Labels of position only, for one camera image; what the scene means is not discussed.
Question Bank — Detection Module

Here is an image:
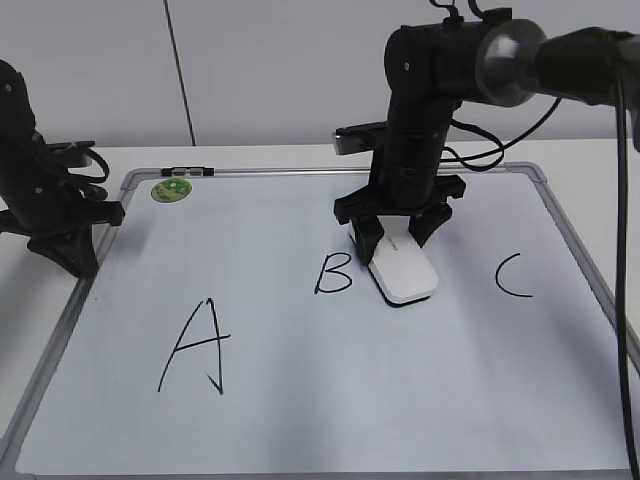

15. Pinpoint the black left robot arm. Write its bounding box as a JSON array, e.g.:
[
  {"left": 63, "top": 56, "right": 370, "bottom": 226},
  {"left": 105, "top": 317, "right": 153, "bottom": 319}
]
[{"left": 1, "top": 61, "right": 125, "bottom": 278}]

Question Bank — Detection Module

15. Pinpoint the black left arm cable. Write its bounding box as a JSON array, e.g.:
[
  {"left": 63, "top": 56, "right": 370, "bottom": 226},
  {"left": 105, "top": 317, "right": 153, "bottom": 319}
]
[{"left": 47, "top": 147, "right": 110, "bottom": 201}]

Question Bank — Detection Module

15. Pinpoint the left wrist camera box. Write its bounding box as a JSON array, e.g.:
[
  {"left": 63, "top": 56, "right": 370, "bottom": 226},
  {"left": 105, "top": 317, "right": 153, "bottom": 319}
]
[{"left": 47, "top": 141, "right": 95, "bottom": 168}]

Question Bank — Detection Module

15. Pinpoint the grey framed whiteboard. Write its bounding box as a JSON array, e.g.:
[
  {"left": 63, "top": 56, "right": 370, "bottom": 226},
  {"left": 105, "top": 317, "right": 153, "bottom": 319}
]
[{"left": 2, "top": 164, "right": 627, "bottom": 479}]

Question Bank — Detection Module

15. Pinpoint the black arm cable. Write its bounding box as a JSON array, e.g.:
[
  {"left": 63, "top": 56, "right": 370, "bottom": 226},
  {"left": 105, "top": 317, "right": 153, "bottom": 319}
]
[
  {"left": 47, "top": 147, "right": 110, "bottom": 201},
  {"left": 439, "top": 14, "right": 640, "bottom": 471}
]

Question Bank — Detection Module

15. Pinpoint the black silver marker pen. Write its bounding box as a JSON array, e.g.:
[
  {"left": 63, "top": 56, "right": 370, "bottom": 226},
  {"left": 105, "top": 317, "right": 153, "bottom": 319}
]
[{"left": 160, "top": 167, "right": 215, "bottom": 178}]

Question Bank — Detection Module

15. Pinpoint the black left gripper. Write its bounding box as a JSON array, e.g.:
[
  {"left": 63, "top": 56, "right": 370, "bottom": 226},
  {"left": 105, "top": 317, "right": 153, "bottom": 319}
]
[{"left": 1, "top": 142, "right": 125, "bottom": 278}]

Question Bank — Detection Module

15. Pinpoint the white whiteboard eraser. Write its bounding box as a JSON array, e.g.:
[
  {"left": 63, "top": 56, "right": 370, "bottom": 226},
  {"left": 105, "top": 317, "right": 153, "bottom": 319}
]
[{"left": 360, "top": 216, "right": 439, "bottom": 307}]

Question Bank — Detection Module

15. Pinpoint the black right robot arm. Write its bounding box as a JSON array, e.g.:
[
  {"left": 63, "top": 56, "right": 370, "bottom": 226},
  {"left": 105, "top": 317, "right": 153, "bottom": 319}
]
[{"left": 334, "top": 8, "right": 639, "bottom": 265}]

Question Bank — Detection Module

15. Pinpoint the green round magnet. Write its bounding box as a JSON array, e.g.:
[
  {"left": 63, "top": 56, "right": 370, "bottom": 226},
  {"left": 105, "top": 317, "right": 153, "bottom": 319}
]
[{"left": 151, "top": 179, "right": 193, "bottom": 204}]

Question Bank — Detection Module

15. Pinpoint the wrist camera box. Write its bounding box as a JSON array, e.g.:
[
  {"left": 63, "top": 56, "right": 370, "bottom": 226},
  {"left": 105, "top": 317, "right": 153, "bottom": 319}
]
[
  {"left": 333, "top": 122, "right": 386, "bottom": 156},
  {"left": 47, "top": 141, "right": 95, "bottom": 168}
]

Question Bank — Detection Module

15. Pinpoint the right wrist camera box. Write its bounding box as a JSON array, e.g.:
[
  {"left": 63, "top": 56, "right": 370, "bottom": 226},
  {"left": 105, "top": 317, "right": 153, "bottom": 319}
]
[{"left": 333, "top": 122, "right": 386, "bottom": 156}]

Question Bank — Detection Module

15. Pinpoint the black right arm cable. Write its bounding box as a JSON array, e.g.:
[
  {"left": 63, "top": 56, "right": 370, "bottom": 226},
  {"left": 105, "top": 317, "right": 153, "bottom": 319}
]
[{"left": 439, "top": 14, "right": 640, "bottom": 471}]

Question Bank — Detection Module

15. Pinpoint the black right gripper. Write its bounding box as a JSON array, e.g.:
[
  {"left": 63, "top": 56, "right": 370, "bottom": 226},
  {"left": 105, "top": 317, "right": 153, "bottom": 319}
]
[{"left": 333, "top": 125, "right": 466, "bottom": 266}]

